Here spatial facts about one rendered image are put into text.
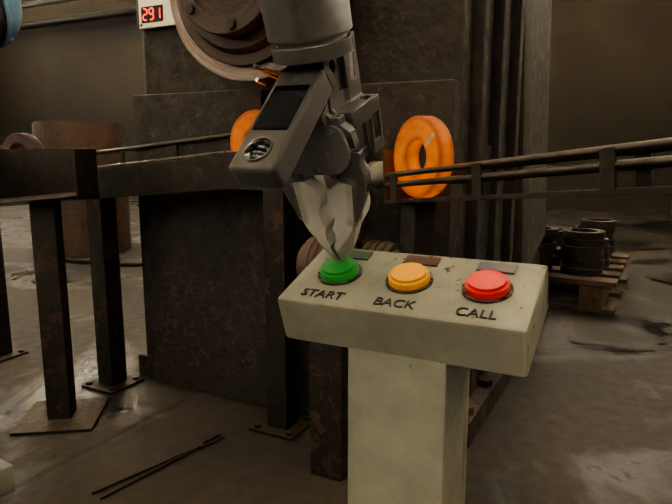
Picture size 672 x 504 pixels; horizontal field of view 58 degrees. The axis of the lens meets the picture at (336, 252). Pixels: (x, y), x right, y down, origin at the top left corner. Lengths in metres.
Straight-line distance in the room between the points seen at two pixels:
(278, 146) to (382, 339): 0.20
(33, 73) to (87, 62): 1.36
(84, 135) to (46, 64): 7.77
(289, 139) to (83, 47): 10.84
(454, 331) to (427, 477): 0.15
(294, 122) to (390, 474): 0.35
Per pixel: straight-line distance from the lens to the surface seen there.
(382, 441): 0.61
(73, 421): 1.81
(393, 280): 0.58
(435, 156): 1.14
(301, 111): 0.51
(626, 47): 7.42
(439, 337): 0.54
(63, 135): 4.28
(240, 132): 1.57
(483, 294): 0.55
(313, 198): 0.58
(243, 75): 1.54
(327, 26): 0.53
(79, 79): 11.36
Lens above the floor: 0.73
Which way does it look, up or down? 10 degrees down
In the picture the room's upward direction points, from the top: straight up
